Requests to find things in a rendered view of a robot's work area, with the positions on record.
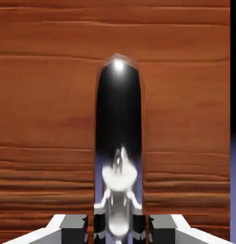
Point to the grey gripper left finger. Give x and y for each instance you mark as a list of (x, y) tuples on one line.
[(72, 228)]

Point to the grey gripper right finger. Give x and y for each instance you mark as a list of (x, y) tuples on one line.
[(163, 228)]

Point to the reddish wooden cabinet door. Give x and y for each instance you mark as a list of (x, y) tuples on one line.
[(43, 114)]

